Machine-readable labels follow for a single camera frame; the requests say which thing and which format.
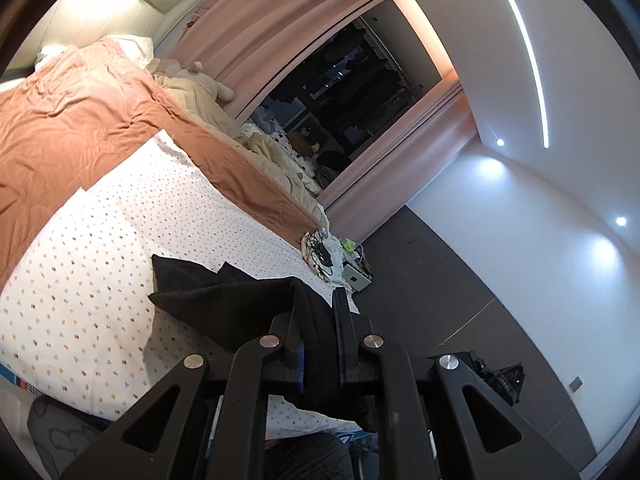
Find ceiling light strip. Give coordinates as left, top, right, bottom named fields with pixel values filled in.
left=484, top=0, right=552, bottom=150

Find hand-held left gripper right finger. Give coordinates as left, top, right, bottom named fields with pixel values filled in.
left=331, top=287, right=583, bottom=480

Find black charger cables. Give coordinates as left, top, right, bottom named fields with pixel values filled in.
left=307, top=230, right=338, bottom=278

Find white nightstand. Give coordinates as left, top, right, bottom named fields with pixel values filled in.
left=342, top=255, right=373, bottom=293

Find pale blue plush toy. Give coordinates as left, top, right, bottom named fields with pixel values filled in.
left=249, top=104, right=281, bottom=133

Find white pillow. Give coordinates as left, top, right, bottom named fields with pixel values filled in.
left=35, top=35, right=153, bottom=68

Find pile of cables and chargers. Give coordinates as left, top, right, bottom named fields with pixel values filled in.
left=300, top=227, right=361, bottom=281

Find black jacket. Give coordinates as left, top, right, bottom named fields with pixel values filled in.
left=149, top=254, right=381, bottom=433

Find brown plush toy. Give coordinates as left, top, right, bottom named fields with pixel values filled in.
left=287, top=129, right=322, bottom=157

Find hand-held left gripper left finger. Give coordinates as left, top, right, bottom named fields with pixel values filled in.
left=60, top=310, right=307, bottom=480

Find beige blanket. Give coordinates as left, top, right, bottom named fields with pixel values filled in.
left=145, top=57, right=326, bottom=201

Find beige plush toy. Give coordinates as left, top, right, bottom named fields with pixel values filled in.
left=160, top=57, right=236, bottom=103

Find person's left leg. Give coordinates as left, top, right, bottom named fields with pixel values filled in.
left=27, top=396, right=108, bottom=461

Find dotted white bed sheet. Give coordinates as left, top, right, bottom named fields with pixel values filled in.
left=0, top=130, right=368, bottom=441

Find pink curtain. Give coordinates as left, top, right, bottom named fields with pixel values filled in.
left=320, top=80, right=478, bottom=246
left=170, top=0, right=403, bottom=116

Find cream padded headboard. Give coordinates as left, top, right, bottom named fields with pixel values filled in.
left=0, top=0, right=201, bottom=81

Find orange duvet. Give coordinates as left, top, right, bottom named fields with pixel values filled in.
left=0, top=37, right=328, bottom=286

